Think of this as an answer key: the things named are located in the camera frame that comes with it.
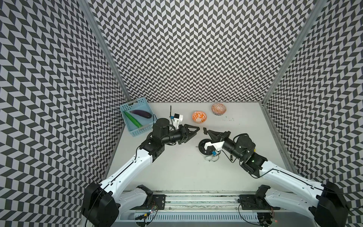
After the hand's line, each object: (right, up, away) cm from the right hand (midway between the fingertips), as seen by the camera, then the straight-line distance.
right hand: (211, 129), depth 72 cm
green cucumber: (-51, +1, +34) cm, 62 cm away
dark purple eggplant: (-50, +9, +43) cm, 67 cm away
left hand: (-7, -1, -4) cm, 8 cm away
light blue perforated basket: (-52, +6, +40) cm, 66 cm away
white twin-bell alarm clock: (+1, -19, +14) cm, 24 cm away
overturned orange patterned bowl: (+13, +12, +40) cm, 44 cm away
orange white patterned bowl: (-4, +6, +36) cm, 37 cm away
